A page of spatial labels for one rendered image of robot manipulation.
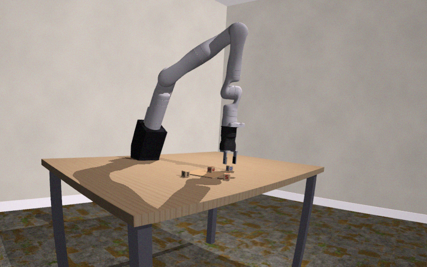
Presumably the tan square mat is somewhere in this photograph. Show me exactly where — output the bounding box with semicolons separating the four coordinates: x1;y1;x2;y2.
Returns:
190;169;224;179

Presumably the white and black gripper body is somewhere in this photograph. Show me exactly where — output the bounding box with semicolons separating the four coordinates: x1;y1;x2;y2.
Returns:
220;116;245;150

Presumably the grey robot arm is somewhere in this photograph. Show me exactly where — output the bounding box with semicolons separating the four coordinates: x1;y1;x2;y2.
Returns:
143;22;248;130

